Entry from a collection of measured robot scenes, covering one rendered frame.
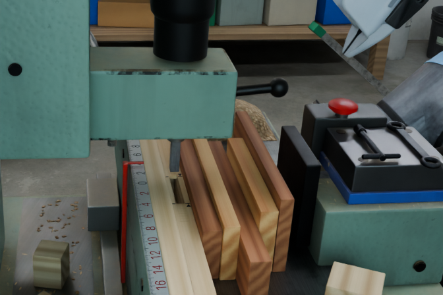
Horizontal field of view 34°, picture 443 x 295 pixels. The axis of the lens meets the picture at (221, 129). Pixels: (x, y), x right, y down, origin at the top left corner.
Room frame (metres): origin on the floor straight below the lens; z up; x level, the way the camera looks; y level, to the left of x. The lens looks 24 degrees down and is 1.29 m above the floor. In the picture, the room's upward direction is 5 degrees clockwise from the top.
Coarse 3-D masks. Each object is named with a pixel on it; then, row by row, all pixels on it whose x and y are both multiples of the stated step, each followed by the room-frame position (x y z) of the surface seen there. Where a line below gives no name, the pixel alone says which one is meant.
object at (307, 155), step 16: (288, 128) 0.67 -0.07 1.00; (288, 144) 0.65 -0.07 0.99; (304, 144) 0.64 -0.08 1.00; (288, 160) 0.64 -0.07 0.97; (304, 160) 0.60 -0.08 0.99; (288, 176) 0.64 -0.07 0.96; (304, 176) 0.59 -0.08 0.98; (320, 176) 0.64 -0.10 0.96; (304, 192) 0.59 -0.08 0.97; (304, 208) 0.59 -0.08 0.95; (304, 224) 0.59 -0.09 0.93; (304, 240) 0.59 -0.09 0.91
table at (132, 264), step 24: (264, 144) 0.83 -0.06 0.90; (120, 168) 0.77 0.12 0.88; (120, 192) 0.76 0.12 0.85; (288, 264) 0.57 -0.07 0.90; (312, 264) 0.57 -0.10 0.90; (216, 288) 0.52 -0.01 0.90; (288, 288) 0.53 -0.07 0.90; (312, 288) 0.53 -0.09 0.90; (384, 288) 0.58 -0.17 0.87; (408, 288) 0.59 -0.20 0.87; (432, 288) 0.59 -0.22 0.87
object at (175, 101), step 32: (96, 64) 0.61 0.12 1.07; (128, 64) 0.62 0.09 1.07; (160, 64) 0.62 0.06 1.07; (192, 64) 0.63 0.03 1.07; (224, 64) 0.64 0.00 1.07; (96, 96) 0.60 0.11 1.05; (128, 96) 0.60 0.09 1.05; (160, 96) 0.61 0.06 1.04; (192, 96) 0.61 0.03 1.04; (224, 96) 0.62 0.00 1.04; (96, 128) 0.60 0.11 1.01; (128, 128) 0.60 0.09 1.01; (160, 128) 0.61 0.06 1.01; (192, 128) 0.61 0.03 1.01; (224, 128) 0.62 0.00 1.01
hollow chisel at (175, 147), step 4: (172, 144) 0.64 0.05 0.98; (176, 144) 0.64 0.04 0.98; (180, 144) 0.64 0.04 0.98; (172, 148) 0.64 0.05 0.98; (176, 148) 0.64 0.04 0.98; (180, 148) 0.64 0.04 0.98; (172, 152) 0.64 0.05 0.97; (176, 152) 0.64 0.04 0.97; (172, 156) 0.64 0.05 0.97; (176, 156) 0.64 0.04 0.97; (172, 160) 0.64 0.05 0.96; (176, 160) 0.64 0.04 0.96; (172, 164) 0.64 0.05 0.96; (176, 164) 0.64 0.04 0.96; (172, 168) 0.64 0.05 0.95; (176, 168) 0.64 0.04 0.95
